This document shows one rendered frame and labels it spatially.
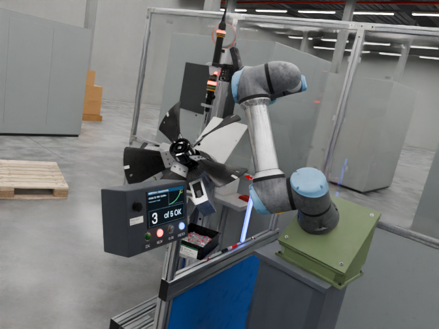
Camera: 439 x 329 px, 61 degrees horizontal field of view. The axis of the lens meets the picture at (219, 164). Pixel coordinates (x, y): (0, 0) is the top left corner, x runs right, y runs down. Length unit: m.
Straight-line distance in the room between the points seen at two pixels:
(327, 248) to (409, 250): 1.00
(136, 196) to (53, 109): 6.48
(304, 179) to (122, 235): 0.61
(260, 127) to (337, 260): 0.52
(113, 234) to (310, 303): 0.71
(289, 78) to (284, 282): 0.73
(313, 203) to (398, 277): 1.17
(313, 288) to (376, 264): 1.05
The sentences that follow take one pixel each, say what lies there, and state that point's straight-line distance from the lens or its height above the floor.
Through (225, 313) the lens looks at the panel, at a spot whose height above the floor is 0.49.
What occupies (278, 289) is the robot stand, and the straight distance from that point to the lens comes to 1.45.
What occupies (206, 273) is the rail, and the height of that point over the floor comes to 0.82.
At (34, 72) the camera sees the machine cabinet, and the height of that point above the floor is 1.12.
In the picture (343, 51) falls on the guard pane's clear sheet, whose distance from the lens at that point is 2.37.
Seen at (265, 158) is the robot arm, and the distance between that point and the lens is 1.31.
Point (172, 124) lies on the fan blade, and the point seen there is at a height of 1.30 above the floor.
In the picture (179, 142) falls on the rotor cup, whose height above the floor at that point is 1.24.
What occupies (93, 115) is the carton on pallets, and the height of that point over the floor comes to 0.13.
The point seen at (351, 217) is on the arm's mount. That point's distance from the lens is 1.44.
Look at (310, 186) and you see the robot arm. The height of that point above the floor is 1.31.
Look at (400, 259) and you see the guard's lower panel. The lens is 2.34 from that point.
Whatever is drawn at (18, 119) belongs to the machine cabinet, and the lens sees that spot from 7.33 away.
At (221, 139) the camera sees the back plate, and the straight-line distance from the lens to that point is 2.25.
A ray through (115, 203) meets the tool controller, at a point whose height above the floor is 1.21.
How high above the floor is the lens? 1.59
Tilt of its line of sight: 13 degrees down
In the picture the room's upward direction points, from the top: 11 degrees clockwise
